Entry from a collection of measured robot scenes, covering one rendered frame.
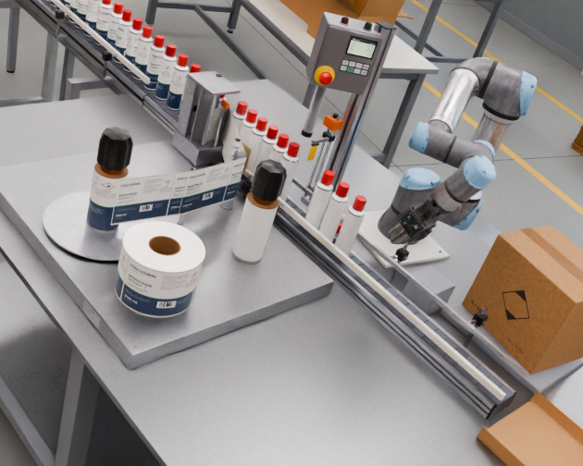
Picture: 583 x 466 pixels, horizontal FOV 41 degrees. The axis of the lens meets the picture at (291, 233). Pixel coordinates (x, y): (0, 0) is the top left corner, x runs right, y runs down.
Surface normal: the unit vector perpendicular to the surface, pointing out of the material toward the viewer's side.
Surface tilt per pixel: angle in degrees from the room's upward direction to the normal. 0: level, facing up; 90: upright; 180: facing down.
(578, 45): 90
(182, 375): 0
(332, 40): 90
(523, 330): 90
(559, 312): 90
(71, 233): 0
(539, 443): 0
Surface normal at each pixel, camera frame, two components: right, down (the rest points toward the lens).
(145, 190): 0.55, 0.59
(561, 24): -0.84, 0.09
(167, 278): 0.17, 0.60
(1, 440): 0.26, -0.80
